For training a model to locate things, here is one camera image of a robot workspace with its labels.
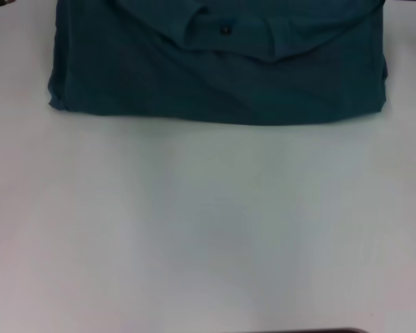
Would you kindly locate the teal T-shirt with FREE print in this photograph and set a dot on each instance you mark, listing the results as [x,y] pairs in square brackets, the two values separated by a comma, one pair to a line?
[211,86]

